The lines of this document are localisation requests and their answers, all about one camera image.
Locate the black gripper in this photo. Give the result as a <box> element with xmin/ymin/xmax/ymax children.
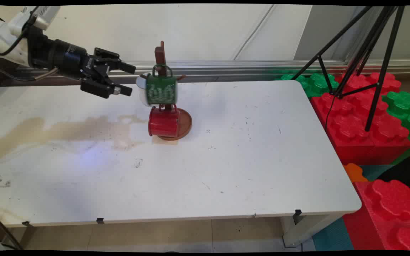
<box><xmin>50</xmin><ymin>39</ymin><xmax>137</xmax><ymax>99</ymax></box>

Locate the red enamel mug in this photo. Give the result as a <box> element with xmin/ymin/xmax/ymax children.
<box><xmin>148</xmin><ymin>104</ymin><xmax>181</xmax><ymax>138</ymax></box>

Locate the green enamel mug white lettering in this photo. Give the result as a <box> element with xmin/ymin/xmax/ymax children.
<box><xmin>145</xmin><ymin>64</ymin><xmax>178</xmax><ymax>106</ymax></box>

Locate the wooden mug tree stand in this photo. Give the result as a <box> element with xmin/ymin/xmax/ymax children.
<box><xmin>140</xmin><ymin>41</ymin><xmax>193</xmax><ymax>141</ymax></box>

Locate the green foam block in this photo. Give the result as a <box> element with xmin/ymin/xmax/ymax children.
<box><xmin>382</xmin><ymin>91</ymin><xmax>410</xmax><ymax>147</ymax></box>
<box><xmin>275</xmin><ymin>73</ymin><xmax>339</xmax><ymax>97</ymax></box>

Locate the white table leg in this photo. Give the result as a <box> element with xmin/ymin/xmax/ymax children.
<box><xmin>281</xmin><ymin>213</ymin><xmax>345</xmax><ymax>248</ymax></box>

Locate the large red foam block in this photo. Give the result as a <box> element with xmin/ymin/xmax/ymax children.
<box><xmin>310</xmin><ymin>71</ymin><xmax>410</xmax><ymax>166</ymax></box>

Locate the orange foam block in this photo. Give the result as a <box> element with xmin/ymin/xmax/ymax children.
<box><xmin>343</xmin><ymin>163</ymin><xmax>369</xmax><ymax>183</ymax></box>

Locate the black tripod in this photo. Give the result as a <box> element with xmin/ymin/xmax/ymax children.
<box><xmin>290</xmin><ymin>5</ymin><xmax>406</xmax><ymax>132</ymax></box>

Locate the teal foam mat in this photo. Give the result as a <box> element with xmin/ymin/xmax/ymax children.
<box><xmin>312</xmin><ymin>217</ymin><xmax>355</xmax><ymax>251</ymax></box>

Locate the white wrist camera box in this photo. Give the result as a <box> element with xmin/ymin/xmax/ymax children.
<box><xmin>9</xmin><ymin>6</ymin><xmax>61</xmax><ymax>31</ymax></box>

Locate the aluminium window rail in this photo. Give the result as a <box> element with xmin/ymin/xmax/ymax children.
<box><xmin>13</xmin><ymin>60</ymin><xmax>410</xmax><ymax>84</ymax></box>

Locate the white wall cable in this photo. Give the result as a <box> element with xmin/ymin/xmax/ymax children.
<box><xmin>233</xmin><ymin>4</ymin><xmax>275</xmax><ymax>60</ymax></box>

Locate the thick black cable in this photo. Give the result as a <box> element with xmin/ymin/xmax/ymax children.
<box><xmin>0</xmin><ymin>210</ymin><xmax>23</xmax><ymax>250</ymax></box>

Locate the thin black tripod cable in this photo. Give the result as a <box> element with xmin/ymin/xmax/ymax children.
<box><xmin>325</xmin><ymin>93</ymin><xmax>336</xmax><ymax>130</ymax></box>

